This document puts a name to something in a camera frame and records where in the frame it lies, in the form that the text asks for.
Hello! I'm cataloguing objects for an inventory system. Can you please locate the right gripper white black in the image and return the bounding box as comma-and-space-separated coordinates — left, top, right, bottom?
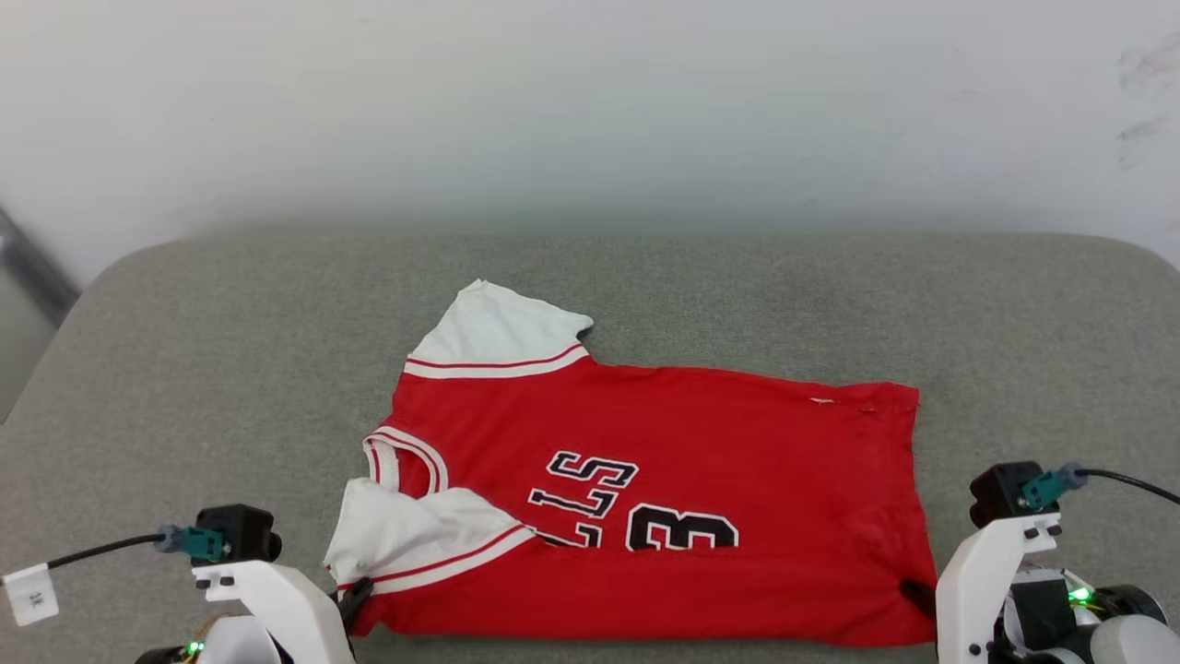
899, 513, 1063, 664

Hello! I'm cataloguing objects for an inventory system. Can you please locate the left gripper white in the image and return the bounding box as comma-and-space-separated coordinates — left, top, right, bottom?
191, 559, 375, 664

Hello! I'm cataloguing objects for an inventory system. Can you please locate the red and white sports jersey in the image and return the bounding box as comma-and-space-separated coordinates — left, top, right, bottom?
323, 279, 939, 648

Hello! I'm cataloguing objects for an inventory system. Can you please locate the white paper cable label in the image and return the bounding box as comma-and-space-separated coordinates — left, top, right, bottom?
2, 563, 60, 629

